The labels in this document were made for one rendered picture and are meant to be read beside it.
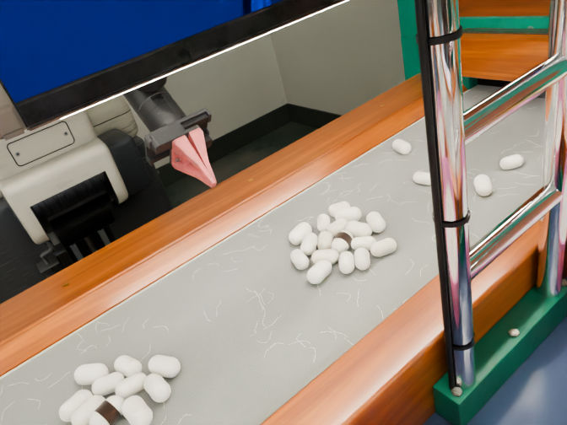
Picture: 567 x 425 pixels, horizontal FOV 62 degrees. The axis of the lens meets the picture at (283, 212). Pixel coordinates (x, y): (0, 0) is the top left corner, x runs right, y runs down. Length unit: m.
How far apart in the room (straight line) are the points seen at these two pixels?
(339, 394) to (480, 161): 0.45
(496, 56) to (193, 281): 0.61
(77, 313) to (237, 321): 0.22
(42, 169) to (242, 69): 1.96
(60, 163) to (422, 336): 0.82
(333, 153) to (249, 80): 2.14
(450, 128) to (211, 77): 2.52
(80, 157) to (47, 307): 0.46
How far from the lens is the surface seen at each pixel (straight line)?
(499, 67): 0.91
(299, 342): 0.51
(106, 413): 0.52
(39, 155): 1.10
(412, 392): 0.47
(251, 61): 2.92
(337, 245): 0.59
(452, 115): 0.32
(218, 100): 2.83
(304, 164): 0.79
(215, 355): 0.54
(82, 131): 1.11
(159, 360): 0.53
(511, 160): 0.73
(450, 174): 0.34
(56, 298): 0.70
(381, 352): 0.45
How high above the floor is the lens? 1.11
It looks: 31 degrees down
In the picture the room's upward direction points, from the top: 16 degrees counter-clockwise
